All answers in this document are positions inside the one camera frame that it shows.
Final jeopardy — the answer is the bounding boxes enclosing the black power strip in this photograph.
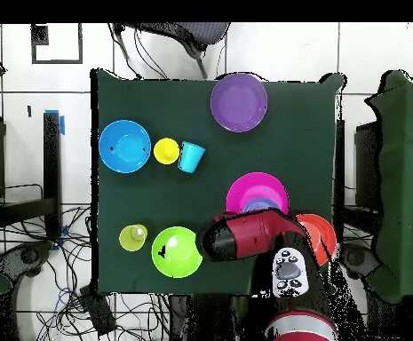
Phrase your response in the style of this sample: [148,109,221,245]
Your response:
[78,283,117,337]

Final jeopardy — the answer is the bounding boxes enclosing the dark green table cloth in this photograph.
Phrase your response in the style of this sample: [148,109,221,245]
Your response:
[90,67,345,298]

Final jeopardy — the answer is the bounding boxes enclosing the large light blue bowl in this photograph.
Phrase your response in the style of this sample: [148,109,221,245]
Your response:
[98,119,153,175]

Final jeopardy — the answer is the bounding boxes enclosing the small dark blue bowl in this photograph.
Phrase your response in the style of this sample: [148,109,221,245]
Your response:
[241,197,282,214]

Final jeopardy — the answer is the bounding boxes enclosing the black floor device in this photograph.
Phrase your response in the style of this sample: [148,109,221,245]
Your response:
[0,240,53,282]
[340,242,382,281]

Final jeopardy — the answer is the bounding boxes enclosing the green plastic bowl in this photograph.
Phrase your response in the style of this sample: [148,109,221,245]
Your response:
[151,226,203,279]

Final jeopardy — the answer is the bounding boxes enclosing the yellow plastic cup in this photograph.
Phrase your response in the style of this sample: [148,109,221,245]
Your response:
[153,137,181,165]

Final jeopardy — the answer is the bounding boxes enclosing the pink plastic bowl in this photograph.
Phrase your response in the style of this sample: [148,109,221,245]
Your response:
[226,171,290,215]

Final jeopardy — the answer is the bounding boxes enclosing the orange plastic bowl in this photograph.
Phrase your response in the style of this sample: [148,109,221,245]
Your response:
[294,213,338,267]

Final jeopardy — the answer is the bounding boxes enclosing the blue plastic cup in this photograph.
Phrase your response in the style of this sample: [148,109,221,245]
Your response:
[177,140,206,174]

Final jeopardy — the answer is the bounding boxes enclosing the purple plastic bowl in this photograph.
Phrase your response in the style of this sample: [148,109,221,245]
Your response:
[210,72,269,133]

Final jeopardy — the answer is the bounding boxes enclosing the grey office chair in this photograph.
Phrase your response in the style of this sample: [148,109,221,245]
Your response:
[113,22,232,80]

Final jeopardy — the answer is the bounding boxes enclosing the black metal frame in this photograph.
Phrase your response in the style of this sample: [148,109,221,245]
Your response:
[0,111,63,242]
[335,119,382,246]

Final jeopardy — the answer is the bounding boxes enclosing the translucent yellow-green plastic cup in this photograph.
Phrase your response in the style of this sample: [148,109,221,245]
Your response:
[118,223,149,253]

